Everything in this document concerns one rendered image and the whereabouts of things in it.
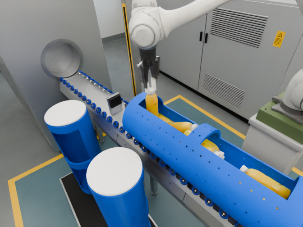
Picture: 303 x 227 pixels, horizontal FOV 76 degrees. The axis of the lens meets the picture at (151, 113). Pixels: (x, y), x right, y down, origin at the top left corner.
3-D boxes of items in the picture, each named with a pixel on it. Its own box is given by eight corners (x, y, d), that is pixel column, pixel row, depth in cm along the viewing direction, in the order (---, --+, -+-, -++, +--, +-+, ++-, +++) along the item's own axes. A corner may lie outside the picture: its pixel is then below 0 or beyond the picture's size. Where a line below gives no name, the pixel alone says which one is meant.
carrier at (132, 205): (141, 263, 139) (157, 224, 159) (124, 207, 83) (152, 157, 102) (108, 243, 149) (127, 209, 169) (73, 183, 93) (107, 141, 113)
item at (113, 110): (121, 108, 152) (117, 91, 142) (124, 110, 150) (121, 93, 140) (110, 114, 147) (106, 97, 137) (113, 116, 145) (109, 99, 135)
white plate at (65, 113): (46, 104, 142) (47, 105, 143) (41, 129, 122) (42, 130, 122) (84, 96, 148) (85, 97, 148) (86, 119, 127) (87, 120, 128)
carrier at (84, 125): (80, 173, 199) (80, 198, 178) (46, 105, 143) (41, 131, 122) (108, 165, 205) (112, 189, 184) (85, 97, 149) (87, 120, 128)
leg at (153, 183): (154, 188, 198) (151, 148, 158) (158, 192, 195) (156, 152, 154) (150, 192, 195) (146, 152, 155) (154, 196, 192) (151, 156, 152)
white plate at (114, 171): (123, 205, 83) (123, 206, 83) (151, 156, 101) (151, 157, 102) (74, 181, 93) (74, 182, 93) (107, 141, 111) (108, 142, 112)
